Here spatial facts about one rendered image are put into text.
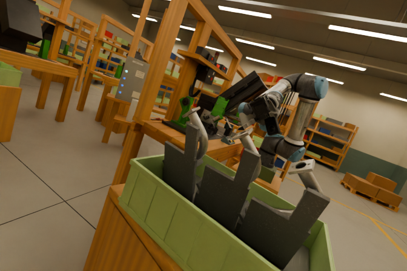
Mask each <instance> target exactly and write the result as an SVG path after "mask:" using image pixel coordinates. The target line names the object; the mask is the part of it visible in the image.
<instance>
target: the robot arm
mask: <svg viewBox="0 0 407 271"><path fill-rule="evenodd" d="M289 92H296V93H298V94H299V95H298V98H299V104H298V106H297V109H296V113H295V115H294V118H293V122H292V124H291V128H290V131H289V134H288V136H286V137H285V138H284V136H283V135H279V134H280V128H279V123H278V121H277V118H278V116H279V115H280V111H279V110H280V105H281V103H282V101H283V95H284V94H288V93H289ZM327 92H328V80H327V78H325V77H320V76H314V75H310V74H303V73H295V74H291V75H289V76H286V77H284V78H282V79H280V80H279V81H278V82H277V84H276V85H275V86H273V87H272V88H270V89H269V90H267V91H266V92H264V93H263V94H261V95H260V96H259V97H257V98H255V99H254V100H252V101H251V102H250V103H245V102H242V103H241V104H240V105H239V107H238V113H239V118H240V122H241V126H240V127H239V128H238V130H245V129H246V128H248V127H249V126H251V125H252V124H254V123H256V122H257V123H259V125H260V126H259V128H260V129H261V130H262V131H266V132H267V133H266V135H265V137H264V140H263V142H262V144H261V146H260V148H259V150H258V153H259V154H260V155H261V156H260V159H261V164H262V166H265V167H267V168H273V167H274V161H275V156H276V154H277V155H279V156H281V157H283V158H285V159H287V160H288V161H291V162H293V163H294V162H298V161H299V160H300V159H301V158H302V157H303V155H304V153H305V151H306V149H305V148H304V147H303V145H304V142H303V141H302V140H303V137H304V135H305V131H306V129H307V126H308V123H309V120H310V118H311V115H312V112H313V109H314V106H315V104H316V103H317V102H319V101H320V99H323V98H324V97H325V96H326V94H327Z"/></svg>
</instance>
